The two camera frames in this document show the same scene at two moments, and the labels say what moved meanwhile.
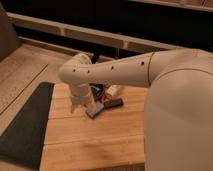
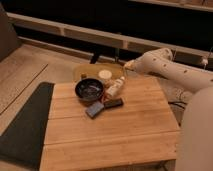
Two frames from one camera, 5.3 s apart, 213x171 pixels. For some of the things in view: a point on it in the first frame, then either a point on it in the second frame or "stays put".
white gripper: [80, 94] -> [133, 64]
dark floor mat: [24, 139] stays put
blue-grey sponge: [93, 111] stays put
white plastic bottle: [113, 89] stays put
